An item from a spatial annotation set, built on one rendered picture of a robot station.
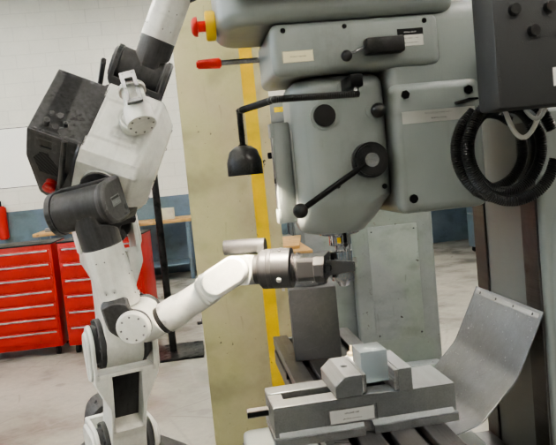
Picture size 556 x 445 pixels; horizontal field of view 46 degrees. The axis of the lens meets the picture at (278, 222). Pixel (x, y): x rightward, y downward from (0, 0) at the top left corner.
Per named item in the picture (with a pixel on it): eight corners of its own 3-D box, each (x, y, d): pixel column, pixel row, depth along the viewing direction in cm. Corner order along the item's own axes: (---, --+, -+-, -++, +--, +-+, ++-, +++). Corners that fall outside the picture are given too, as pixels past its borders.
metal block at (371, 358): (362, 383, 124) (359, 352, 124) (354, 374, 130) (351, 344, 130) (389, 380, 125) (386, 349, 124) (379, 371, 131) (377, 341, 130)
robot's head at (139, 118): (123, 141, 150) (129, 116, 143) (114, 106, 154) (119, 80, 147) (152, 139, 153) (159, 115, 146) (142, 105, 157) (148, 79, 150)
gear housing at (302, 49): (274, 76, 126) (268, 23, 125) (261, 93, 150) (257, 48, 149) (442, 63, 130) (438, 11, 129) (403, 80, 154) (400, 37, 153)
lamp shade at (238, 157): (222, 177, 137) (220, 147, 137) (254, 174, 141) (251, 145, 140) (236, 176, 131) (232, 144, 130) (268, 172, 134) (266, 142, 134)
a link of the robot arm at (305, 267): (322, 248, 137) (266, 252, 140) (326, 294, 138) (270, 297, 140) (329, 241, 149) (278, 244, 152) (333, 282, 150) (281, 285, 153)
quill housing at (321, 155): (305, 239, 131) (290, 77, 128) (290, 231, 151) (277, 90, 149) (398, 230, 133) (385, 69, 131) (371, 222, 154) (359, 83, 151)
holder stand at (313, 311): (295, 361, 170) (288, 285, 168) (292, 340, 192) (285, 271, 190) (341, 357, 170) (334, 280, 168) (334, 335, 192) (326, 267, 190)
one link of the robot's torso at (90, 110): (13, 224, 167) (13, 138, 139) (62, 127, 187) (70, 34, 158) (127, 260, 172) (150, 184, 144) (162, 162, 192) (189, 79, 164)
